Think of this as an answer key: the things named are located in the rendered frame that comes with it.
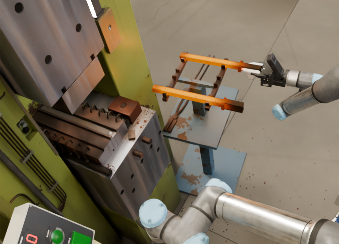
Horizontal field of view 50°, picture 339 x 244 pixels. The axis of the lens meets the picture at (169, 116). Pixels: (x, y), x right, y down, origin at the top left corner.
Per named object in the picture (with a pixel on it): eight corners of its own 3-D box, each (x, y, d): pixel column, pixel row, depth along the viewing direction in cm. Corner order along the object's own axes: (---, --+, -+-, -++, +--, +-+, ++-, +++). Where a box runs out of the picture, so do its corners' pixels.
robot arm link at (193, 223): (217, 221, 93) (182, 199, 98) (191, 258, 88) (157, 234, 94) (218, 232, 99) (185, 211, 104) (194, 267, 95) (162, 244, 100)
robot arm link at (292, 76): (296, 79, 161) (300, 66, 166) (285, 77, 163) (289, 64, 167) (294, 90, 167) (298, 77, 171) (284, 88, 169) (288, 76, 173)
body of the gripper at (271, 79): (259, 85, 174) (284, 90, 170) (259, 72, 167) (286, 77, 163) (263, 74, 178) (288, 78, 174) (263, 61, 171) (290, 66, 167)
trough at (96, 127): (118, 129, 153) (117, 128, 152) (111, 139, 151) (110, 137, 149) (45, 102, 170) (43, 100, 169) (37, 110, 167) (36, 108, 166)
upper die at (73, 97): (105, 74, 133) (97, 55, 126) (72, 115, 124) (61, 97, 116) (23, 49, 150) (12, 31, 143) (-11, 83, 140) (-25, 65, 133)
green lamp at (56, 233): (67, 234, 119) (62, 230, 116) (58, 247, 117) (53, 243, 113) (60, 230, 120) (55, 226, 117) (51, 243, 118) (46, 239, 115)
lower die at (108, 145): (128, 130, 161) (123, 119, 154) (103, 167, 151) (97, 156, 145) (57, 104, 178) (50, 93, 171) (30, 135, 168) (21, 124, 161)
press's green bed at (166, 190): (181, 198, 237) (170, 161, 200) (153, 251, 218) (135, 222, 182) (112, 168, 259) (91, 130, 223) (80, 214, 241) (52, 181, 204)
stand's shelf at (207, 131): (238, 91, 201) (238, 88, 200) (216, 150, 180) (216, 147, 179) (187, 81, 212) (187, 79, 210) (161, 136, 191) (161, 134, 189)
